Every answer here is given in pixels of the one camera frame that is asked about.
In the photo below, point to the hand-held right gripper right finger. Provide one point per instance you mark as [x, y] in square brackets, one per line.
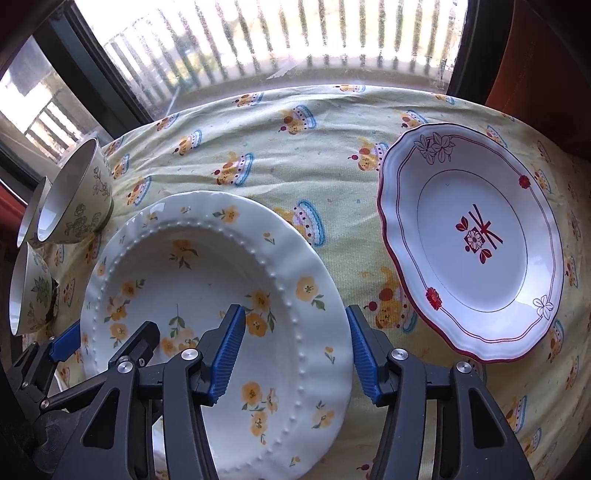
[365, 357]

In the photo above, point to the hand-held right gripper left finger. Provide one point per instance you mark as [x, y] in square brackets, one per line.
[225, 355]

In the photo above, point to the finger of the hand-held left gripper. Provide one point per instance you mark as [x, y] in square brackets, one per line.
[64, 344]
[136, 339]

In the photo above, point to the floral ceramic bowl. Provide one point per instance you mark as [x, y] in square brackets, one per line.
[30, 217]
[78, 198]
[32, 290]

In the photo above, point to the white plate with yellow flowers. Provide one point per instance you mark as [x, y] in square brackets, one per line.
[194, 286]

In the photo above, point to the white plate with red rim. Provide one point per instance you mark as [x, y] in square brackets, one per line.
[443, 277]

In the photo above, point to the red curtain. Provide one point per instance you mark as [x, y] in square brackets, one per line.
[545, 69]
[9, 203]

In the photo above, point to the yellow printed tablecloth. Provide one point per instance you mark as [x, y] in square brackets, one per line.
[300, 152]

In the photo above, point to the dark window mullion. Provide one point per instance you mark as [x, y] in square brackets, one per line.
[97, 69]

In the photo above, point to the balcony railing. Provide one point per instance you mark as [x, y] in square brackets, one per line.
[258, 46]

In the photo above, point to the dark window frame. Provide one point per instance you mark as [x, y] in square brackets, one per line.
[18, 157]
[471, 46]

